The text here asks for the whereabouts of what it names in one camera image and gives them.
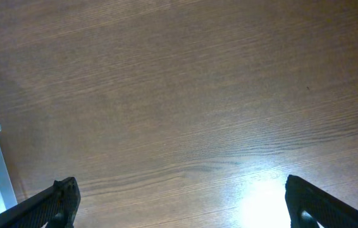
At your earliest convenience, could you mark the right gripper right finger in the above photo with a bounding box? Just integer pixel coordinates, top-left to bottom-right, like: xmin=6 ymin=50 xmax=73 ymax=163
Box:
xmin=285 ymin=175 xmax=358 ymax=228

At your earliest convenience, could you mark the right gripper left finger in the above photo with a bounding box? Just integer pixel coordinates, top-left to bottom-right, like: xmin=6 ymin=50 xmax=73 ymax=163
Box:
xmin=0 ymin=177 xmax=81 ymax=228

